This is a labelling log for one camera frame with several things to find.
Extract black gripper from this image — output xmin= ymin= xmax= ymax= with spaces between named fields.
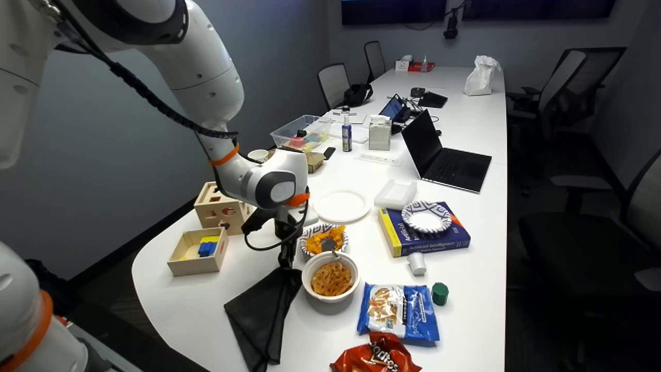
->
xmin=274 ymin=214 xmax=305 ymax=273

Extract black towel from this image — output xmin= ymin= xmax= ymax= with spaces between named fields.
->
xmin=223 ymin=266 xmax=305 ymax=372

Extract patterned bowl with orange chips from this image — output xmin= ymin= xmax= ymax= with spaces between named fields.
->
xmin=300 ymin=222 xmax=352 ymax=261

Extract white bowl with noodles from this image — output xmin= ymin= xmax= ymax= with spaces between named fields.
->
xmin=301 ymin=249 xmax=362 ymax=306

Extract white paper plate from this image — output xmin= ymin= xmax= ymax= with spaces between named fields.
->
xmin=307 ymin=188 xmax=373 ymax=228

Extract wooden shape sorter cube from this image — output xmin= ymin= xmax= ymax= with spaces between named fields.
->
xmin=192 ymin=179 xmax=252 ymax=237

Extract wooden tray box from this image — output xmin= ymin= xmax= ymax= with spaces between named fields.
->
xmin=166 ymin=228 xmax=232 ymax=279

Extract tan cardboard box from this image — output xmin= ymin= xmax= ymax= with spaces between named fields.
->
xmin=304 ymin=148 xmax=326 ymax=173

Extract white paper cup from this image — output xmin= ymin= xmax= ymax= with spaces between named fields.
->
xmin=245 ymin=146 xmax=273 ymax=166

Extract blue snack bag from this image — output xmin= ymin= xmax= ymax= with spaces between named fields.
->
xmin=356 ymin=280 xmax=443 ymax=348

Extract white napkin stack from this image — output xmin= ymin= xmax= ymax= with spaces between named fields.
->
xmin=371 ymin=178 xmax=419 ymax=211

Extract small white container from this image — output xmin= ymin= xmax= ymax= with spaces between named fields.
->
xmin=408 ymin=249 xmax=429 ymax=279

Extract red chip bag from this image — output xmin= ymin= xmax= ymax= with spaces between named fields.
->
xmin=328 ymin=328 xmax=423 ymax=372

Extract clear plastic container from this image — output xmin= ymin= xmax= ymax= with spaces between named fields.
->
xmin=268 ymin=111 xmax=333 ymax=152

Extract blue and white can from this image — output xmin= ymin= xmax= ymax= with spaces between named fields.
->
xmin=341 ymin=114 xmax=356 ymax=154

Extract blue book with yellow spine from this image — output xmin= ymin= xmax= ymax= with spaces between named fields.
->
xmin=377 ymin=200 xmax=473 ymax=261

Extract blue patterned paper bowl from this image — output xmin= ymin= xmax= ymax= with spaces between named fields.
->
xmin=400 ymin=200 xmax=455 ymax=235

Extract small green cap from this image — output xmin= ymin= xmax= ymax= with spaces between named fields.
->
xmin=429 ymin=280 xmax=451 ymax=308

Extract white carton box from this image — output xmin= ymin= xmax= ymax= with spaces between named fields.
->
xmin=366 ymin=114 xmax=392 ymax=152

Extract black bag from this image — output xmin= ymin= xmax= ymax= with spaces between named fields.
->
xmin=341 ymin=83 xmax=377 ymax=108

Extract grey office chair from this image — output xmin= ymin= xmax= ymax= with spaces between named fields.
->
xmin=316 ymin=61 xmax=353 ymax=111

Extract blue tablet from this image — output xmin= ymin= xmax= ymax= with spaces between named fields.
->
xmin=378 ymin=92 xmax=413 ymax=123

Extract black open laptop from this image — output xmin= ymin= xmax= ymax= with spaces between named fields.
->
xmin=400 ymin=108 xmax=493 ymax=195

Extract dark office chair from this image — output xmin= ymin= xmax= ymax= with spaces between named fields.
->
xmin=362 ymin=39 xmax=388 ymax=83

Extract white plastic bag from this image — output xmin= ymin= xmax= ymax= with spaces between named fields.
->
xmin=463 ymin=54 xmax=504 ymax=96

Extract hanging black webcam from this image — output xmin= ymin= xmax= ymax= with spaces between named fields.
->
xmin=443 ymin=0 xmax=466 ymax=42

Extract large black office chair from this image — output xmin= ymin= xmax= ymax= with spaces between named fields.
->
xmin=517 ymin=146 xmax=661 ymax=372

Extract black mesh office chair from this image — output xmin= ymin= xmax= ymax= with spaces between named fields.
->
xmin=507 ymin=45 xmax=629 ymax=141

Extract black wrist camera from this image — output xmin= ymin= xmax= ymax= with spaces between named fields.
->
xmin=240 ymin=205 xmax=278 ymax=237

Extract black device with cables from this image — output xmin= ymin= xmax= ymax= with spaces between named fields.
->
xmin=409 ymin=86 xmax=451 ymax=110

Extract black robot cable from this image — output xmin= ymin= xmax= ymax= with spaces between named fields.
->
xmin=49 ymin=0 xmax=311 ymax=253

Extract wall screen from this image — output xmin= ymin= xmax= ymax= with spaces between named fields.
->
xmin=341 ymin=0 xmax=618 ymax=29

